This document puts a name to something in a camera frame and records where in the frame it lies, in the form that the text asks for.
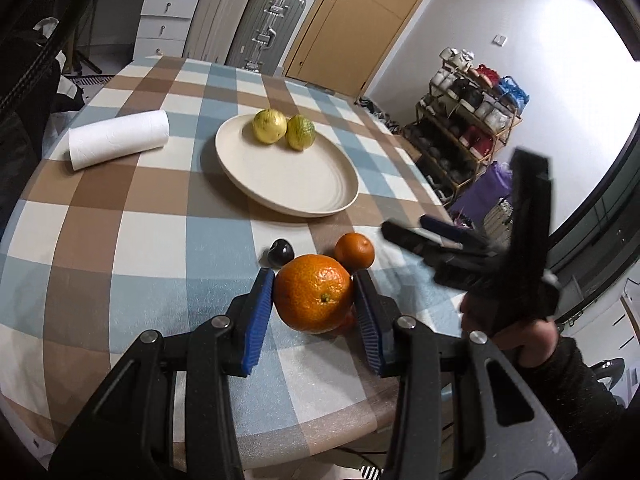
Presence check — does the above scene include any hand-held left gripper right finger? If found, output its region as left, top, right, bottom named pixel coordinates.
left=352, top=269, right=578, bottom=480

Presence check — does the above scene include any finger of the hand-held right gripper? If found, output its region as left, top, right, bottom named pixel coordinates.
left=420, top=215, right=488, bottom=248
left=382, top=220, right=501, bottom=263

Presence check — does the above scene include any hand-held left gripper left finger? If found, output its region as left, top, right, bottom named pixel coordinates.
left=47, top=267, right=276, bottom=480

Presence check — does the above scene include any small orange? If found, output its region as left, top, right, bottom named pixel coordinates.
left=334, top=232, right=376, bottom=272

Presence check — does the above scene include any large orange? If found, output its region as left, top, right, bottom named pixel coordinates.
left=273, top=254, right=355, bottom=335

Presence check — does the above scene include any dark purple cherry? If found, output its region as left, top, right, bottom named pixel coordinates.
left=260, top=239, right=296, bottom=268

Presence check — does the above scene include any cream round plate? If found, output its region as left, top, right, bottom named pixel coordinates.
left=215, top=112, right=360, bottom=218

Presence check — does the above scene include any person's right forearm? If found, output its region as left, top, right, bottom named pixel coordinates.
left=515, top=335, right=626, bottom=461

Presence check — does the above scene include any person's right hand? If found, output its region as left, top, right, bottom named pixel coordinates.
left=459, top=292, right=558, bottom=363

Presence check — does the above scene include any wicker basket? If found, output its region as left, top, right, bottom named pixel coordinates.
left=482, top=199, right=515, bottom=233

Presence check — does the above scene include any purple bag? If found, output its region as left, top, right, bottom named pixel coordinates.
left=450, top=160, right=516, bottom=226

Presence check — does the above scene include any green guava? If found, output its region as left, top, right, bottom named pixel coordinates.
left=285, top=114, right=316, bottom=152

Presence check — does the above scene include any yellow guava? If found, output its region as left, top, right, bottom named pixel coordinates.
left=251, top=108, right=288, bottom=146

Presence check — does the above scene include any wooden door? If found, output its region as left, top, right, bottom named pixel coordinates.
left=282, top=0, right=447, bottom=98

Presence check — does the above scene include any white paper towel roll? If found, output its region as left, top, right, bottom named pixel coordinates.
left=68, top=110, right=170, bottom=172

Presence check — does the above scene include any grey suitcase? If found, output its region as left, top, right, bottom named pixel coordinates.
left=227, top=0, right=307, bottom=76

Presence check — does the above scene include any beige suitcase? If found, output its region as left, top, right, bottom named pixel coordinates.
left=182, top=0, right=257, bottom=66

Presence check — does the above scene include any pile of black jackets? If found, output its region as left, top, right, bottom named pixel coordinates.
left=0, top=15, right=87, bottom=221

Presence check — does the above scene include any black tripod stand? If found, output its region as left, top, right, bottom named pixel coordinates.
left=70, top=0, right=103, bottom=75

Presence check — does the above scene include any white desk with drawers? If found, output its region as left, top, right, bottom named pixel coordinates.
left=95, top=0, right=206, bottom=58

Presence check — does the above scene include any black curved band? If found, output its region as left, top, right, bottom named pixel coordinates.
left=0, top=0, right=103, bottom=111

